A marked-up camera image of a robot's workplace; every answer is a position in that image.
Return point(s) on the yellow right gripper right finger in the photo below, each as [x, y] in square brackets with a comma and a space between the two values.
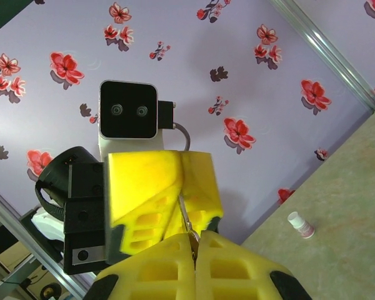
[231, 275]

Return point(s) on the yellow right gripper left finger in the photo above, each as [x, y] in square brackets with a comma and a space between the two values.
[162, 275]

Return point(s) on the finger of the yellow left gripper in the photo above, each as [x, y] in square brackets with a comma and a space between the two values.
[200, 187]
[137, 187]

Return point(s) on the small metal key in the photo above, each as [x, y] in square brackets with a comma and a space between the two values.
[184, 212]

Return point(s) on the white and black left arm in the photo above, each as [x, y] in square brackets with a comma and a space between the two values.
[48, 228]

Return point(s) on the small white bottle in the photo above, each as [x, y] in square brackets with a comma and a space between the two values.
[301, 225]

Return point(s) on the aluminium frame post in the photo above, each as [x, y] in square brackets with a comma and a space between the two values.
[6, 215]
[331, 50]

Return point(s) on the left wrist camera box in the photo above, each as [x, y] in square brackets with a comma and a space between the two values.
[128, 109]

